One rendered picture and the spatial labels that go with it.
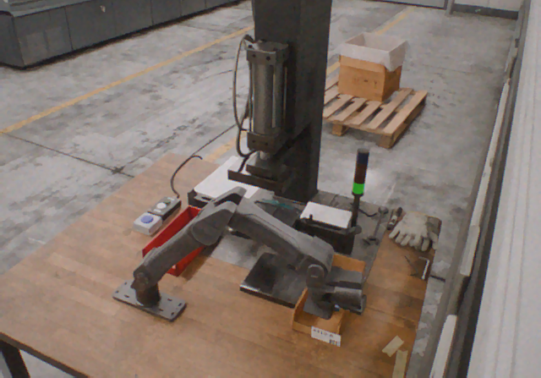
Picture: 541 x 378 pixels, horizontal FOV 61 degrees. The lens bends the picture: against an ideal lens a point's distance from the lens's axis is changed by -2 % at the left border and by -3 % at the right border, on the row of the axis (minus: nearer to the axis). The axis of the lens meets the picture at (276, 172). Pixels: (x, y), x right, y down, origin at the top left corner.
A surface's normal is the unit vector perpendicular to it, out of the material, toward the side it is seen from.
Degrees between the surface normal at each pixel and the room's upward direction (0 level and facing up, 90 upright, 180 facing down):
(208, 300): 0
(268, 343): 0
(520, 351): 0
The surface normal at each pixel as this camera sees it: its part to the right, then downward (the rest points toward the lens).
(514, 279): 0.03, -0.86
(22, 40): 0.89, 0.25
